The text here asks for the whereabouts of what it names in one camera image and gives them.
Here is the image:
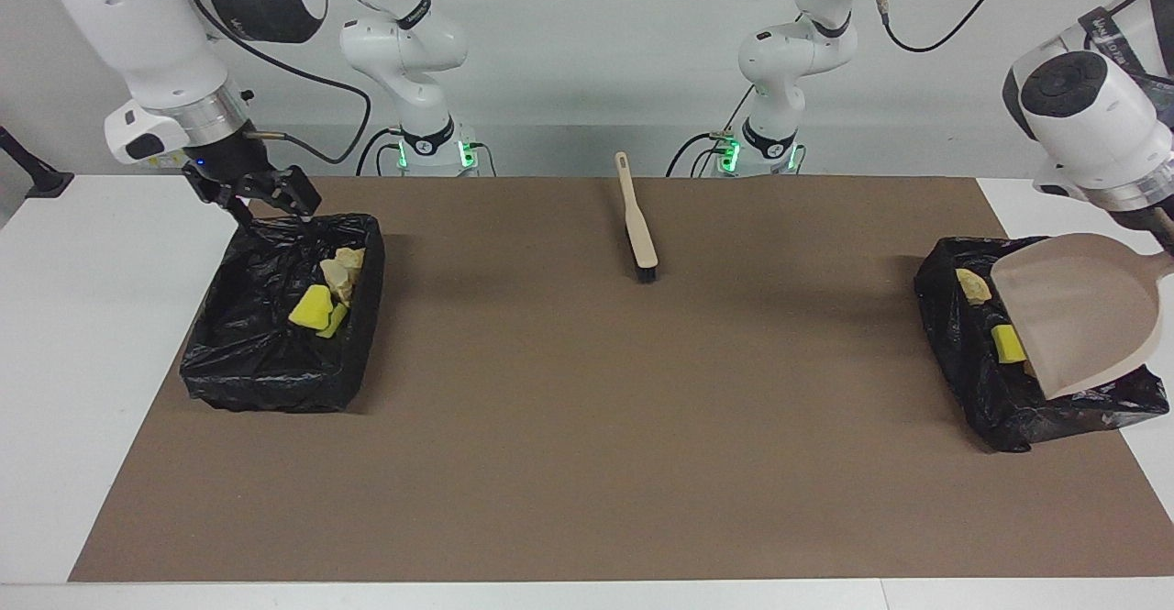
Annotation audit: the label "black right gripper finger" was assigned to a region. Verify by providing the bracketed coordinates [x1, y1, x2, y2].
[188, 172, 256, 230]
[266, 166, 323, 218]

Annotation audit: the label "beige plastic dustpan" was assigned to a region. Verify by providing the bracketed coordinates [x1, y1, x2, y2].
[991, 233, 1174, 401]

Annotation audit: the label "beige brush black bristles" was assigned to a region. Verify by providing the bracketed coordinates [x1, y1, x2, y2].
[615, 151, 660, 283]

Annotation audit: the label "black bag lined bin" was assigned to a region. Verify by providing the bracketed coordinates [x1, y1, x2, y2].
[180, 214, 386, 413]
[914, 236, 1170, 453]

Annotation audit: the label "black clamp stand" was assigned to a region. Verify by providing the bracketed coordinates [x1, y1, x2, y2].
[0, 126, 74, 199]

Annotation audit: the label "brown table mat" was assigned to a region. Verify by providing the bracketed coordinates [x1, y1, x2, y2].
[69, 176, 1174, 583]

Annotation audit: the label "black right base cable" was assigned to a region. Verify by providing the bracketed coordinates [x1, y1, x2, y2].
[356, 127, 498, 177]

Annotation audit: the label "black base cable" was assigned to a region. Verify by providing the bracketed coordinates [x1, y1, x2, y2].
[356, 127, 498, 177]
[667, 92, 758, 177]

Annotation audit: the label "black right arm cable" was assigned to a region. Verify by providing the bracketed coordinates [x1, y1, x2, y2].
[188, 0, 372, 166]

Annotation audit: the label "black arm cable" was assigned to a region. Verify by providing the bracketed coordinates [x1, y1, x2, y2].
[188, 0, 372, 166]
[871, 0, 1174, 53]

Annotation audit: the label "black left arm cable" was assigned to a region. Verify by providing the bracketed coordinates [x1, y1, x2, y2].
[871, 0, 1174, 53]

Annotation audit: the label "black left base cable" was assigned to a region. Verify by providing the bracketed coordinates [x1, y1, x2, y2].
[667, 92, 758, 177]

